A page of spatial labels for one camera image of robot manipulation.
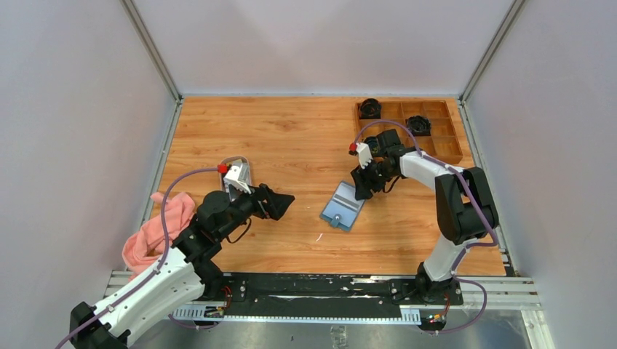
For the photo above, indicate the blue leather card holder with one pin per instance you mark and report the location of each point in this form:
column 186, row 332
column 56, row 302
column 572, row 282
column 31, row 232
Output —
column 342, row 210

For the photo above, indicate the pink cloth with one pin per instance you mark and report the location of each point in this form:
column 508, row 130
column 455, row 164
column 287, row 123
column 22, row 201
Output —
column 144, row 247

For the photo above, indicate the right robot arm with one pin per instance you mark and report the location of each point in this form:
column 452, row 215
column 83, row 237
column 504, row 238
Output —
column 466, row 211

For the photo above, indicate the wooden compartment tray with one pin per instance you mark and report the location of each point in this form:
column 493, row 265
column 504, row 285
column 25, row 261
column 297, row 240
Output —
column 443, row 142

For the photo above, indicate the black blue rosette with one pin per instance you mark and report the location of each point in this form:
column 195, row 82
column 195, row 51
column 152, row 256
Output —
column 372, row 143

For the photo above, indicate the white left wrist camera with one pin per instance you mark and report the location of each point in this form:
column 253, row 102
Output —
column 238, row 177

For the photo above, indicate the black rosette top left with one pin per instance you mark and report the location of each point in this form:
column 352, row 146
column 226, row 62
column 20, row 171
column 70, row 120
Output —
column 369, row 109

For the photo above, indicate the black rosette middle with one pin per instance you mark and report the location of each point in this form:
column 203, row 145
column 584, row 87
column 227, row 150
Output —
column 420, row 126

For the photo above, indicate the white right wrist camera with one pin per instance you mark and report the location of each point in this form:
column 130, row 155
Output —
column 362, row 152

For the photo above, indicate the aluminium frame rail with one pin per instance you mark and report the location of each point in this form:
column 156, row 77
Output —
column 479, row 293

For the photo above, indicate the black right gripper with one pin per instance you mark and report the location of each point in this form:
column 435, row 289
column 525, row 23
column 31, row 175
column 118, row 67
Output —
column 364, row 182

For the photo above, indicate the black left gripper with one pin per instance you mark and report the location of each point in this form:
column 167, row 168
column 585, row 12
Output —
column 275, row 203

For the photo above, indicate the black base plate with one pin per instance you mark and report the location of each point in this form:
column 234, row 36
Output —
column 302, row 296

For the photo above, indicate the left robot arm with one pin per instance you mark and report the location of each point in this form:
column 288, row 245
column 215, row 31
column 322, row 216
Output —
column 185, row 272

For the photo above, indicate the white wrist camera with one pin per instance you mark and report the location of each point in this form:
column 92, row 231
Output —
column 238, row 177
column 362, row 152

